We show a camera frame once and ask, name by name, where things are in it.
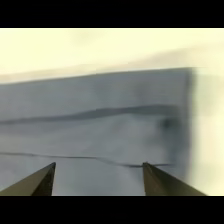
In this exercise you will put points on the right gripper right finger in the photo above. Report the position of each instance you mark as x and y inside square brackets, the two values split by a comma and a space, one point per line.
[160, 183]

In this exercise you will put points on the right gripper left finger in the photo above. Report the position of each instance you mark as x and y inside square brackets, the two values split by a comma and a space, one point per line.
[38, 183]

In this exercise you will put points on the blue garment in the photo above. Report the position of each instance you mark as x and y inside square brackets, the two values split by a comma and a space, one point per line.
[100, 133]

